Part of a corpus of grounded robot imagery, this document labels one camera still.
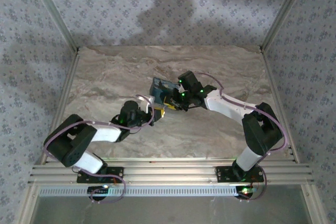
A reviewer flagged starry night print box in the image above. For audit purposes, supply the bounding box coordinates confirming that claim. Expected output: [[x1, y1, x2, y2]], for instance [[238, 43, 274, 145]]
[[149, 77, 182, 105]]

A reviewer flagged controller board with green light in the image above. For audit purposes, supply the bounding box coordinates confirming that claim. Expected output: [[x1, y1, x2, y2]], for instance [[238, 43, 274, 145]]
[[236, 186, 258, 200], [88, 186, 111, 201]]

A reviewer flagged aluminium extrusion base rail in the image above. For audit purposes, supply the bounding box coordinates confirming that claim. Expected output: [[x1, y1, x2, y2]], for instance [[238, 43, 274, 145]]
[[28, 157, 314, 186]]

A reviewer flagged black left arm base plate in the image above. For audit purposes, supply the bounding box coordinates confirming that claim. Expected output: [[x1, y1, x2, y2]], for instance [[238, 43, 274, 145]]
[[77, 166, 124, 184]]

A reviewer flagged aluminium table side rail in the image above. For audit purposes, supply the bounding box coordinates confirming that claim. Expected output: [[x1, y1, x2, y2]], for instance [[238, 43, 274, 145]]
[[259, 47, 330, 224], [15, 49, 81, 224]]

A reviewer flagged white slotted cable duct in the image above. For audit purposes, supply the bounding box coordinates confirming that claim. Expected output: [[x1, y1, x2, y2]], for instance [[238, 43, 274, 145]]
[[39, 185, 253, 198]]

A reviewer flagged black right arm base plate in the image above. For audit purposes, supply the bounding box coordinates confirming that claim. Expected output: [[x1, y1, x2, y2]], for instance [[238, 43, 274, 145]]
[[215, 165, 265, 183]]

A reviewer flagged aluminium frame post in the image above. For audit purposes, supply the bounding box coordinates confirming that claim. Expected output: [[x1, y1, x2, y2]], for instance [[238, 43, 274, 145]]
[[25, 0, 80, 53], [260, 0, 313, 53]]

